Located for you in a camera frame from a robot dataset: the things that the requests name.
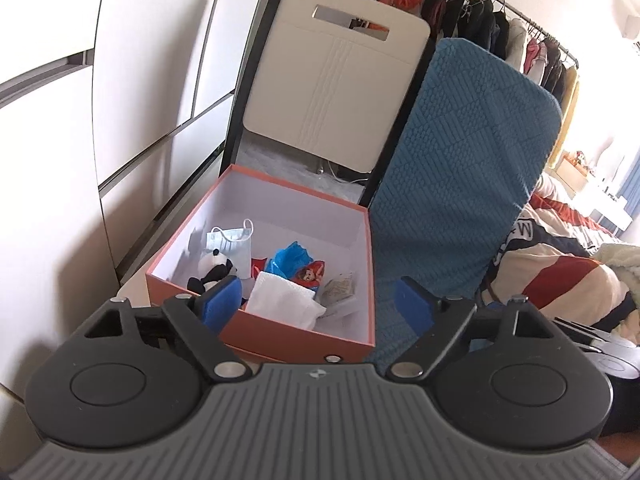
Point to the white wardrobe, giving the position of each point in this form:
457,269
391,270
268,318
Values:
125,85

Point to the white fluffy blanket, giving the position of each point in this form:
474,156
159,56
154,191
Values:
620,260

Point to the cream chair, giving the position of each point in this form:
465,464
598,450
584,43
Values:
325,85

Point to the red wrapper piece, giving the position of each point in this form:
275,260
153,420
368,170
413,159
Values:
257,265

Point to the white air conditioner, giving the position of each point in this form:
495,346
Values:
632,32

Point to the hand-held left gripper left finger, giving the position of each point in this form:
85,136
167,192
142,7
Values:
225,297

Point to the panda plush toy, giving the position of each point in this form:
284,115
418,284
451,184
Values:
215,272

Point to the blue plastic packet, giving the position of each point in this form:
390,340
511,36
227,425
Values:
287,260

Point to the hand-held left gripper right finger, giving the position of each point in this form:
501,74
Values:
412,305

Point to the white tissue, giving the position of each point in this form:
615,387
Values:
280,300

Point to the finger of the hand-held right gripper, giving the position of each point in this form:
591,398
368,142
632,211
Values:
585,334

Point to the blue curtain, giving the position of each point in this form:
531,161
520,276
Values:
632,180

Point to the orange cardboard box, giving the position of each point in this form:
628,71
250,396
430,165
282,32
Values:
300,215

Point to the light blue face mask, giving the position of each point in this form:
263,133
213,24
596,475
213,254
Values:
235,250

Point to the white desk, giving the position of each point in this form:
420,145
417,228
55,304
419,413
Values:
610,215

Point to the blue quilted chair cover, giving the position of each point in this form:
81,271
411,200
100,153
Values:
460,160

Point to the rack of hanging clothes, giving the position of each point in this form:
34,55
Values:
500,25

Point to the striped blanket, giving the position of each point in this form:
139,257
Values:
550,270

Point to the red cartoon snack packet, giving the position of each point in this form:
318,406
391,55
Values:
310,275

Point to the clear plastic zip bag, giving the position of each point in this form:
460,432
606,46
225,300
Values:
342,290

